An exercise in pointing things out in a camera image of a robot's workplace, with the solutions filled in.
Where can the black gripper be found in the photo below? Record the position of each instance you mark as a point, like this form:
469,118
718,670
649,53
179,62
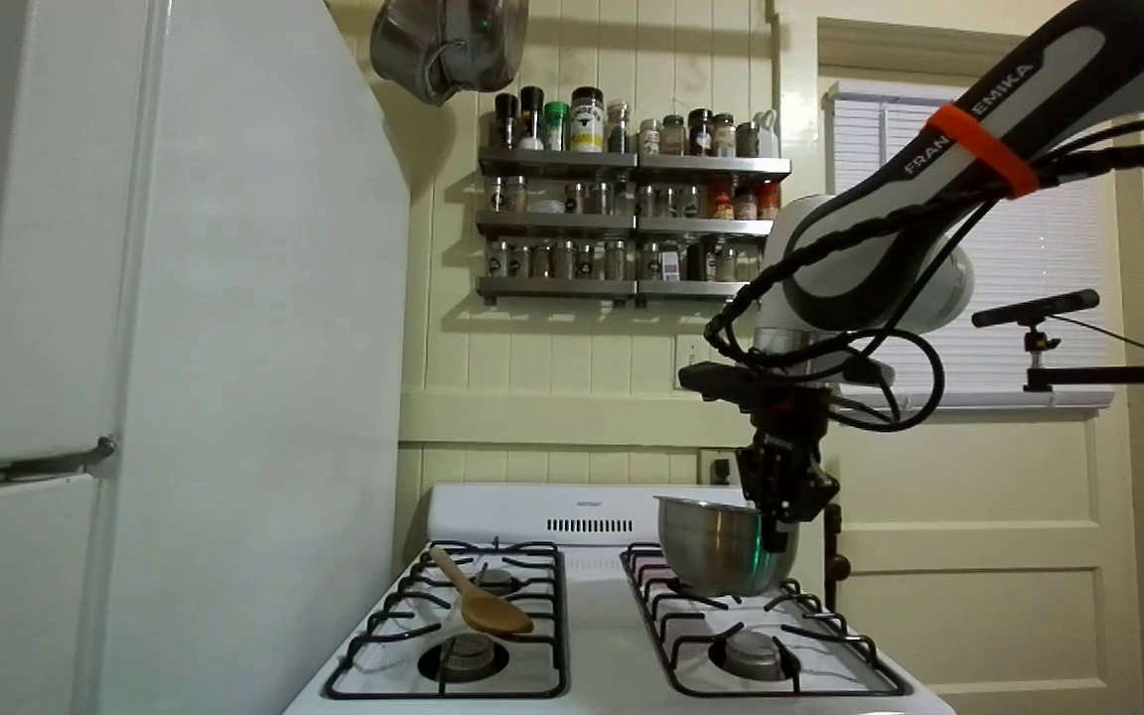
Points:
779,471

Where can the silver metal bowl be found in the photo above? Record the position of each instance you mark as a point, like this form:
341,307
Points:
718,549

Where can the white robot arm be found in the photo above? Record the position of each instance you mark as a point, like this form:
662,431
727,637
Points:
883,258

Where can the black front right burner grate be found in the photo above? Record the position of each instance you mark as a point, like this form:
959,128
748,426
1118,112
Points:
775,644

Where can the black burner grate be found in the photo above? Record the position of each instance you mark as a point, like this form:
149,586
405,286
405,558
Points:
420,644
775,644

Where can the cream panel door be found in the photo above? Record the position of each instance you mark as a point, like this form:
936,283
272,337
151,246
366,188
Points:
995,553

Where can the white gas stove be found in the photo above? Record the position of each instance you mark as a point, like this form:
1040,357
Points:
612,660

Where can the wooden spoon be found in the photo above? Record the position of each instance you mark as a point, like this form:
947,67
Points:
482,610

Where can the black left burner grate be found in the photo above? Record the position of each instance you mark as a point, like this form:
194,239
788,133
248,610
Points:
420,644

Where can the white window blind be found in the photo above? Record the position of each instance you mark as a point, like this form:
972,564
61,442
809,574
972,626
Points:
1019,250

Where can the grey hanging cloth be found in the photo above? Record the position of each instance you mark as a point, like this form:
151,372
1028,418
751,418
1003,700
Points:
440,50

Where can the white refrigerator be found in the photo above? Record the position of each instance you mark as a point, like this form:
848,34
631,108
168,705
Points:
200,351

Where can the black camera on mount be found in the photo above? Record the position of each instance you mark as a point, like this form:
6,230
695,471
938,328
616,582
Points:
1040,344

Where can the wall spice rack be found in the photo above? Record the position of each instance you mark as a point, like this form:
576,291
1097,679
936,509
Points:
591,204

